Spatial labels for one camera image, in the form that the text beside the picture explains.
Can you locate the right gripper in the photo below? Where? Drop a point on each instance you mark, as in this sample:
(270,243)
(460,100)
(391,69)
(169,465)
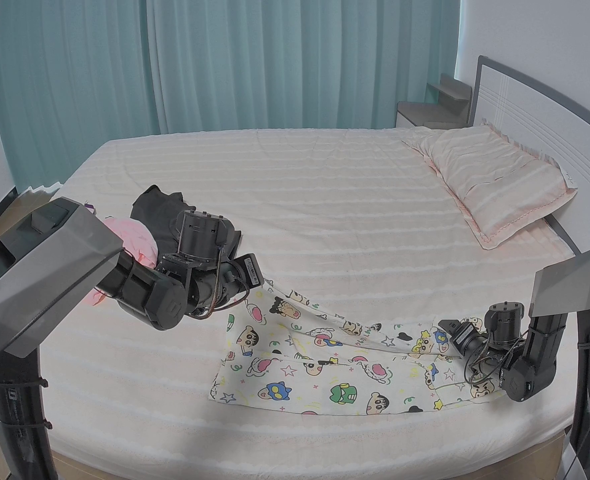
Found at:
(469,340)

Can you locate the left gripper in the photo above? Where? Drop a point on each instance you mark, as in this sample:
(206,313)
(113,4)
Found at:
(225,288)

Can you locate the white printed pyjama top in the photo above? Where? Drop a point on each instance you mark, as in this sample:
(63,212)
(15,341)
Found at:
(325,373)

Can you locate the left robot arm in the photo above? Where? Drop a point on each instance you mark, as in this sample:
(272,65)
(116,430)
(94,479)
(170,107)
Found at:
(40,268)

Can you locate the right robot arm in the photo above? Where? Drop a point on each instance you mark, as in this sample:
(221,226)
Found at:
(569,288)

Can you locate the bed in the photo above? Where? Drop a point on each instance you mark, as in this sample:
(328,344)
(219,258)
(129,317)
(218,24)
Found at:
(325,193)

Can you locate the black garment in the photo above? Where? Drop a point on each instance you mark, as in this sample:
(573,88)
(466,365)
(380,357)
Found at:
(155,213)

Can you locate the pink garment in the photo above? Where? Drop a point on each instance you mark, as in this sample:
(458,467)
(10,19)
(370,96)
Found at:
(135,238)

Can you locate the purple garment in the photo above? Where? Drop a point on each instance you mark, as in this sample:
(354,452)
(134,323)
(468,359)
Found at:
(91,209)

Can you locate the pale pink striped pillow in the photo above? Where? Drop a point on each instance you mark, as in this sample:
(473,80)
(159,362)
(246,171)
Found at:
(499,178)

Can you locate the grey white bedside table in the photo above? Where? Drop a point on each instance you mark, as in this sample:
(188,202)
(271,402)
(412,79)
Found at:
(432,113)

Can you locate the blue-green curtain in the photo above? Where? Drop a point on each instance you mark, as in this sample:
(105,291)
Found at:
(250,43)

